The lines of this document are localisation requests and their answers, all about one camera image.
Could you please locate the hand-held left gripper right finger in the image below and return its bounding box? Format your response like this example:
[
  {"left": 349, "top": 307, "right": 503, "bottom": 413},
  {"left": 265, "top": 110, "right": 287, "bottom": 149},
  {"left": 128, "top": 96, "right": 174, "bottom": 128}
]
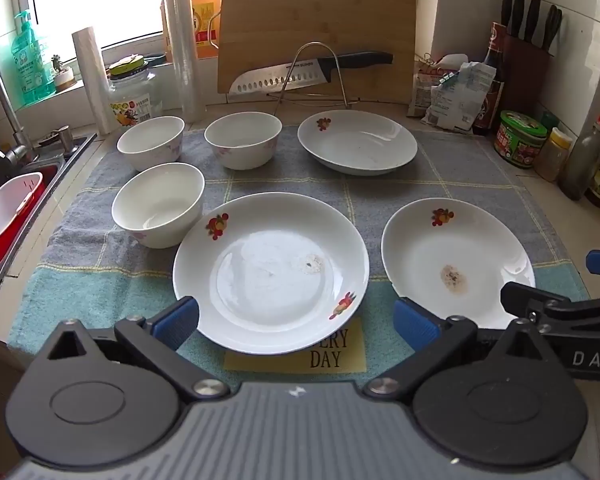
[{"left": 362, "top": 297, "right": 551, "bottom": 404}]

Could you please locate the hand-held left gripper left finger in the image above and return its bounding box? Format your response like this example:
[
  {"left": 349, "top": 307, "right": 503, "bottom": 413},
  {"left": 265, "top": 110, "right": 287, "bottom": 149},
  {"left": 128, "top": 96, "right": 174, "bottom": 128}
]
[{"left": 45, "top": 296, "right": 231, "bottom": 404}]

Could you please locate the grey blue checked towel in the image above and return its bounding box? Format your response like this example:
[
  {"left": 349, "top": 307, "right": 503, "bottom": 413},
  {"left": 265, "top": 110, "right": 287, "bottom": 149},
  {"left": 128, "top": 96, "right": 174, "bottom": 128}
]
[{"left": 7, "top": 125, "right": 591, "bottom": 376}]

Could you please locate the orange oil bottle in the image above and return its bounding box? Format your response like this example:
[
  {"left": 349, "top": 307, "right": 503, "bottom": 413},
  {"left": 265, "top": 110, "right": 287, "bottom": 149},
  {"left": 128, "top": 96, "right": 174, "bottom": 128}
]
[{"left": 160, "top": 0, "right": 223, "bottom": 61}]

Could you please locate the white floral plate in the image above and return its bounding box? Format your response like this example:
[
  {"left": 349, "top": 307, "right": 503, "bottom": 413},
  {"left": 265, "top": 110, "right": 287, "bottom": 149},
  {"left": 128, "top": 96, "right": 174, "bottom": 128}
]
[
  {"left": 381, "top": 197, "right": 537, "bottom": 331},
  {"left": 172, "top": 191, "right": 371, "bottom": 356},
  {"left": 297, "top": 109, "right": 419, "bottom": 176}
]

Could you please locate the yellow-lid spice jar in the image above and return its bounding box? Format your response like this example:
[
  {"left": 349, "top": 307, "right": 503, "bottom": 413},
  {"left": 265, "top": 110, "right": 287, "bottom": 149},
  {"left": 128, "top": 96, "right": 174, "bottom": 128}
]
[{"left": 534, "top": 127, "right": 573, "bottom": 183}]

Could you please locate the steel sink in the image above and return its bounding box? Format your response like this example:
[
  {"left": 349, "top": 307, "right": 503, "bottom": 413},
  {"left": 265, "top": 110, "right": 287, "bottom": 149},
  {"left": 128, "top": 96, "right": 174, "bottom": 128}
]
[{"left": 0, "top": 132, "right": 98, "bottom": 301}]

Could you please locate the metal wire rack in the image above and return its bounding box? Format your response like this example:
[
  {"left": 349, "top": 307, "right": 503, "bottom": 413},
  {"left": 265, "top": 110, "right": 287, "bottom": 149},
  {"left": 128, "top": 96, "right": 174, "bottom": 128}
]
[{"left": 272, "top": 42, "right": 361, "bottom": 118}]

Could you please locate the red orange snack bag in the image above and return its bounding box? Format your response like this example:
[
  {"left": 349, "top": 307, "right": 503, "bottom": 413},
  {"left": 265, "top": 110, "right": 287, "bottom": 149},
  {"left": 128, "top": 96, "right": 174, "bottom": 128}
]
[{"left": 407, "top": 55, "right": 451, "bottom": 118}]

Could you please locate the short white plastic roll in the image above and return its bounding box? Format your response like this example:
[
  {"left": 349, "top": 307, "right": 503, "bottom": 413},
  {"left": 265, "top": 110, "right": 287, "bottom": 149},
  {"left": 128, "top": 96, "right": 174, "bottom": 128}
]
[{"left": 71, "top": 27, "right": 117, "bottom": 136}]

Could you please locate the black-handled kitchen knife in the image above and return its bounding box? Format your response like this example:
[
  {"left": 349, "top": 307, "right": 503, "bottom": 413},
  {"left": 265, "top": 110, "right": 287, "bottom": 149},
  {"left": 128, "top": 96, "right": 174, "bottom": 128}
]
[{"left": 228, "top": 51, "right": 395, "bottom": 97}]

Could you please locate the metal sink fitting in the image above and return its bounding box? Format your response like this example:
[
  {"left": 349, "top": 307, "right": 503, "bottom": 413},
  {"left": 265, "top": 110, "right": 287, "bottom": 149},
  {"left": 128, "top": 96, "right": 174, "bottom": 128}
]
[{"left": 39, "top": 125, "right": 88, "bottom": 156}]

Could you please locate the white floral bowl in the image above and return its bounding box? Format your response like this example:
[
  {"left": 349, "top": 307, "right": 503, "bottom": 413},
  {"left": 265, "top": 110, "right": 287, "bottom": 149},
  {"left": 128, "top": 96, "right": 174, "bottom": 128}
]
[
  {"left": 116, "top": 116, "right": 186, "bottom": 172},
  {"left": 111, "top": 162, "right": 206, "bottom": 249},
  {"left": 204, "top": 112, "right": 282, "bottom": 171}
]

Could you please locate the bamboo cutting board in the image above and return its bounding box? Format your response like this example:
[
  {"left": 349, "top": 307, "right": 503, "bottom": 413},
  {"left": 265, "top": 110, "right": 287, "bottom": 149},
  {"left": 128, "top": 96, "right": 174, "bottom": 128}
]
[{"left": 216, "top": 0, "right": 417, "bottom": 106}]

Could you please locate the small potted figurine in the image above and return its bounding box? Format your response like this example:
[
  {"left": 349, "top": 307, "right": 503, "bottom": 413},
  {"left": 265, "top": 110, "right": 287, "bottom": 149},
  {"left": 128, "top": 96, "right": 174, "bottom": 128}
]
[{"left": 50, "top": 54, "right": 77, "bottom": 92}]

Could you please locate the green soap bottle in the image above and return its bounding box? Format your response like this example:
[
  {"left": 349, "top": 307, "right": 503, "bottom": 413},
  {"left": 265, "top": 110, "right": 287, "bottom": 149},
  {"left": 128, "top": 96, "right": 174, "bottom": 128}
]
[{"left": 11, "top": 10, "right": 56, "bottom": 106}]

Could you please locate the dark wooden knife block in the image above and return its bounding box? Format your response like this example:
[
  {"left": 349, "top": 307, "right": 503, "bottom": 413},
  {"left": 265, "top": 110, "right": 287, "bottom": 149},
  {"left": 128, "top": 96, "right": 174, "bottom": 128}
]
[{"left": 500, "top": 22, "right": 553, "bottom": 121}]

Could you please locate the white blue printed bag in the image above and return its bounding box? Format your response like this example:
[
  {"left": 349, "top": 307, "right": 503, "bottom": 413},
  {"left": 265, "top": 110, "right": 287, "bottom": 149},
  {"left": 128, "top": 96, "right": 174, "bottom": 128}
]
[{"left": 422, "top": 60, "right": 497, "bottom": 133}]

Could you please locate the red white drain basket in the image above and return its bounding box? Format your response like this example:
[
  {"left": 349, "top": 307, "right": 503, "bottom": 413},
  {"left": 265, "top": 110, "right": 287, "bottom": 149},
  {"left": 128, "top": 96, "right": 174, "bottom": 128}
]
[{"left": 0, "top": 172, "right": 45, "bottom": 266}]

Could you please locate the clear bottle red cap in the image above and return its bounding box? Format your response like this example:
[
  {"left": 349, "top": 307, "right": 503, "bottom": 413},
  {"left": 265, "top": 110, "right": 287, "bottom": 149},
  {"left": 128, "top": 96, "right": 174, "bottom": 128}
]
[{"left": 560, "top": 116, "right": 600, "bottom": 201}]

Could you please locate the dark soy sauce bottle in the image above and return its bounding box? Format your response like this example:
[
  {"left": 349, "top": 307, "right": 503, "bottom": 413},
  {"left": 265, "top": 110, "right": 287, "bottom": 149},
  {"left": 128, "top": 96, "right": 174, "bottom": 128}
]
[{"left": 472, "top": 22, "right": 506, "bottom": 136}]

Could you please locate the metal faucet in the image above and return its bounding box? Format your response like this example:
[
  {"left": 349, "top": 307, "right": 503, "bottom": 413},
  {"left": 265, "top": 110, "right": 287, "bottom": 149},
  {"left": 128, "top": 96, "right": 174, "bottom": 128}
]
[{"left": 0, "top": 69, "right": 36, "bottom": 163}]

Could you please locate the glass jar yellow-green lid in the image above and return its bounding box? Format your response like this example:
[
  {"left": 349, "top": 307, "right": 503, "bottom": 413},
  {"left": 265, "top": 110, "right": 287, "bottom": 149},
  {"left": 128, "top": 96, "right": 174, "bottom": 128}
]
[{"left": 106, "top": 54, "right": 166, "bottom": 128}]

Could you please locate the tall plastic wrap roll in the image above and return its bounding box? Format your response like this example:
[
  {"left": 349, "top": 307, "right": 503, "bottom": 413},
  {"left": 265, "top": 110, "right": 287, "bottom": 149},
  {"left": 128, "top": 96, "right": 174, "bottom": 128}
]
[{"left": 163, "top": 0, "right": 207, "bottom": 123}]

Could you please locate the green-lid red label jar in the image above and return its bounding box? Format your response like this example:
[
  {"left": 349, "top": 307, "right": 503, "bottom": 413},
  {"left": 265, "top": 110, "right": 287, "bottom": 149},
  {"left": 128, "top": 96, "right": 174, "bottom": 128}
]
[{"left": 494, "top": 110, "right": 548, "bottom": 168}]

